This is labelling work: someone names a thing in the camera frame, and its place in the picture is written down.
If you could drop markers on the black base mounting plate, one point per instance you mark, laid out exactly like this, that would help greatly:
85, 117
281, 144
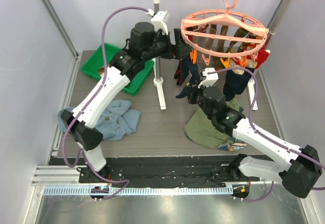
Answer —
165, 172

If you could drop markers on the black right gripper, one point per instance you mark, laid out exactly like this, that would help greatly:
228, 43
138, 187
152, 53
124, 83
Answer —
192, 95

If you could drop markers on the green plastic tray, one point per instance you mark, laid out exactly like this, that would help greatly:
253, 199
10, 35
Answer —
95, 62

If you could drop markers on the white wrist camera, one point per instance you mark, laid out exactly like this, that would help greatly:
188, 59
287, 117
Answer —
210, 77
159, 20

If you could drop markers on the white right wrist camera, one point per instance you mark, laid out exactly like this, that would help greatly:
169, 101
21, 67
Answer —
210, 77

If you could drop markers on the white slotted cable duct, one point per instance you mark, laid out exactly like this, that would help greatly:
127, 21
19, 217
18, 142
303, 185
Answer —
84, 190

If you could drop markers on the navy cream cuff sock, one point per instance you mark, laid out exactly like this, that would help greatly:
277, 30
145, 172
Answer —
235, 84

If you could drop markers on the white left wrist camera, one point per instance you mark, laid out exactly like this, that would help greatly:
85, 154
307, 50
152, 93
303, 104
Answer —
159, 20

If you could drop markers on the light blue denim shirt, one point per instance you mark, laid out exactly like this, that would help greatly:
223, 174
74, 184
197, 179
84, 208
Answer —
118, 120

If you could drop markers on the black colourful argyle sock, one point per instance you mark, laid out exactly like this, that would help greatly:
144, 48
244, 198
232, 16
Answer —
181, 72

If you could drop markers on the olive yellow toe sock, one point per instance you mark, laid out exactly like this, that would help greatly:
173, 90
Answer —
209, 44

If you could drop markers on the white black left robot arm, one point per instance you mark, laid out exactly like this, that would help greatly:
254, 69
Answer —
145, 43

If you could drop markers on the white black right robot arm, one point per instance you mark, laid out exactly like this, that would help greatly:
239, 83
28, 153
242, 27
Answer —
296, 168

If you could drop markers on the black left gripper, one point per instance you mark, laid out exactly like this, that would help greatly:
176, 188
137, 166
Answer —
172, 51

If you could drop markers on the green crumpled garment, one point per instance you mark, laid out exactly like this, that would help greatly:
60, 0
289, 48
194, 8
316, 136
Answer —
200, 130

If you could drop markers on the pink round clip hanger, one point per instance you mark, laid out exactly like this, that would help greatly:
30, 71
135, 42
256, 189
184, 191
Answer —
233, 37

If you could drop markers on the red white sock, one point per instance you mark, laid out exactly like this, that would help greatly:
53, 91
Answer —
255, 60

